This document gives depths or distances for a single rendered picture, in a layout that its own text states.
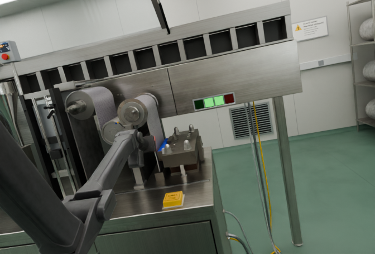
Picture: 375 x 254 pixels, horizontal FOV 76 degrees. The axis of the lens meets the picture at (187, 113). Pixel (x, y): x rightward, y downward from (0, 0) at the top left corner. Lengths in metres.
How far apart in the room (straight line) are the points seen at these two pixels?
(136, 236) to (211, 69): 0.93
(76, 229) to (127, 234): 0.62
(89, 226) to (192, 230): 0.59
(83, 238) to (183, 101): 1.08
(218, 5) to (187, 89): 2.55
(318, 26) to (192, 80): 2.91
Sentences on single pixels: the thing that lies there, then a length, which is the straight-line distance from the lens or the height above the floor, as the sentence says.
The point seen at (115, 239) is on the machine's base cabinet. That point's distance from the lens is 1.15.
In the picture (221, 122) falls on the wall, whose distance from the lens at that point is 3.87.
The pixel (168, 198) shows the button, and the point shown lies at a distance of 1.01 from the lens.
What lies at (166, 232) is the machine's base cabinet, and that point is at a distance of 1.08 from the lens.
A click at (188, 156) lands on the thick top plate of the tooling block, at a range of 1.15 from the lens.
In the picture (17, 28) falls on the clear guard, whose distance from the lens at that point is 1.67.
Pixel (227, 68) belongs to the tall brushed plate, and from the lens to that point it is 1.44.
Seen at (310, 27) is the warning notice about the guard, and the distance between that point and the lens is 4.06.
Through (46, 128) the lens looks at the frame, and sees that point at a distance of 1.27.
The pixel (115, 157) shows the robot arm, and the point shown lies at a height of 1.20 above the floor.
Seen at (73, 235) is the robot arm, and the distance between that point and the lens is 0.50.
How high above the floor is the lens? 1.40
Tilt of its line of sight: 10 degrees down
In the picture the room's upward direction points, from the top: 12 degrees counter-clockwise
